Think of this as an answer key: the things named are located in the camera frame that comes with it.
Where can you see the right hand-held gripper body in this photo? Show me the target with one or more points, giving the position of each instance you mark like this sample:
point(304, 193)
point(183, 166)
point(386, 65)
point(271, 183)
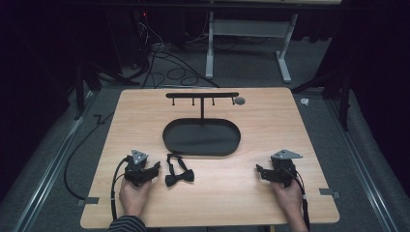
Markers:
point(284, 170)

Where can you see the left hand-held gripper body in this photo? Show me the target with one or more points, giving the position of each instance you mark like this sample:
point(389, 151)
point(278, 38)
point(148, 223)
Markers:
point(138, 167)

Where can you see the black bow tie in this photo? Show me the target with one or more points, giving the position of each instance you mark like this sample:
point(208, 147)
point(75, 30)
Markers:
point(178, 175)

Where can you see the black hook stand with tray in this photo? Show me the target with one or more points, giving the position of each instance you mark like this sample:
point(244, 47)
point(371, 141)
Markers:
point(201, 137)

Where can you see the person's left hand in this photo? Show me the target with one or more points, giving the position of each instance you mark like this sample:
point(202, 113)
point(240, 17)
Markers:
point(132, 199)

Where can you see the person's right hand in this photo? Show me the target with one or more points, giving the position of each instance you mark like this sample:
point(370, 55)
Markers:
point(288, 199)

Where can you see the grey tape strip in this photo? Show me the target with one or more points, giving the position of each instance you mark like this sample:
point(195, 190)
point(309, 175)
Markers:
point(87, 201)
point(329, 192)

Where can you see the grey round disc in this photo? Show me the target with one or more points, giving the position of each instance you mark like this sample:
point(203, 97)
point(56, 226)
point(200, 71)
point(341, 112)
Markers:
point(240, 101)

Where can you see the black tripod stand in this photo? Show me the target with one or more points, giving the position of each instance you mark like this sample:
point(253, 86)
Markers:
point(84, 80)
point(341, 93)

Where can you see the metal floor rail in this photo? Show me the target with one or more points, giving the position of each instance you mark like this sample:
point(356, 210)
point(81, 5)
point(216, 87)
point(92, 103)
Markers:
point(48, 167)
point(361, 164)

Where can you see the white desk frame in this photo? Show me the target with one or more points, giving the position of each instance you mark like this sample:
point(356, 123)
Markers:
point(248, 28)

